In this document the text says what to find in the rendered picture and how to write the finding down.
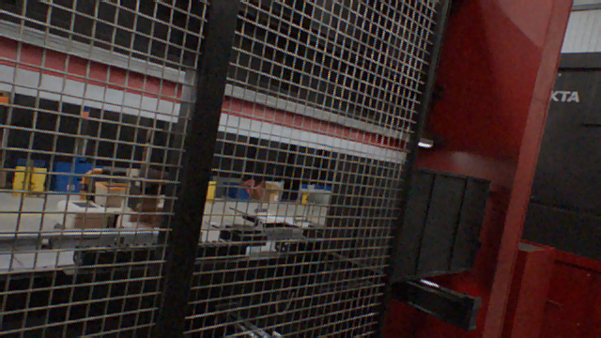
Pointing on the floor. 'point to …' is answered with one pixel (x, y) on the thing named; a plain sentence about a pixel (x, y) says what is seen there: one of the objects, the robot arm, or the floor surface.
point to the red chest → (528, 291)
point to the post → (188, 201)
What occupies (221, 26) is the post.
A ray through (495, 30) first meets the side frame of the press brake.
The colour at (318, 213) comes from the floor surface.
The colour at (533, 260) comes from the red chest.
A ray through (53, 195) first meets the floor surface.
